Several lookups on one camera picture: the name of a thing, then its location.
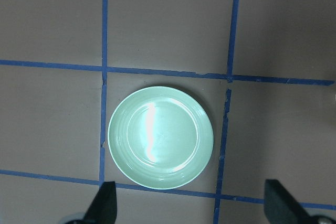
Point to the green plate far side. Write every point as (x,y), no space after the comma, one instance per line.
(160,138)

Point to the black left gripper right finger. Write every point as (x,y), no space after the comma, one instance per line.
(280,206)

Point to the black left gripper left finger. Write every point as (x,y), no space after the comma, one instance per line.
(103,208)

